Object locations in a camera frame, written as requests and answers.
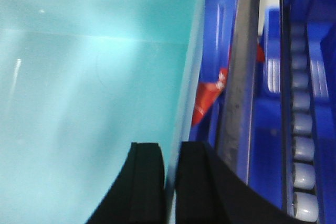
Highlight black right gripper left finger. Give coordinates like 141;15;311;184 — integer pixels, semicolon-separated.
87;143;166;223

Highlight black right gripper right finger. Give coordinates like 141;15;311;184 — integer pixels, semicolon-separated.
176;142;300;223

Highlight light blue plastic bin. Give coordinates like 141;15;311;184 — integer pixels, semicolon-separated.
1;0;205;223

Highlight dark blue centre storage bin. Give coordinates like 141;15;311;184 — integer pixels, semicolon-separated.
189;0;281;191

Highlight dark blue storage bin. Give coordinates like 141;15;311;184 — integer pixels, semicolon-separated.
189;0;281;191
280;0;335;223

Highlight dark blue right storage bin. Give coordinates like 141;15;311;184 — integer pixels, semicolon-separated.
280;0;335;223

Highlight grey metal rack divider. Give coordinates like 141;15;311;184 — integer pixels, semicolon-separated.
215;0;260;183

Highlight red snack bag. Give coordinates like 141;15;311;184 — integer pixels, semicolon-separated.
191;43;265;127

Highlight grey roller track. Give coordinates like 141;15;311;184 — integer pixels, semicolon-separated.
289;23;319;223

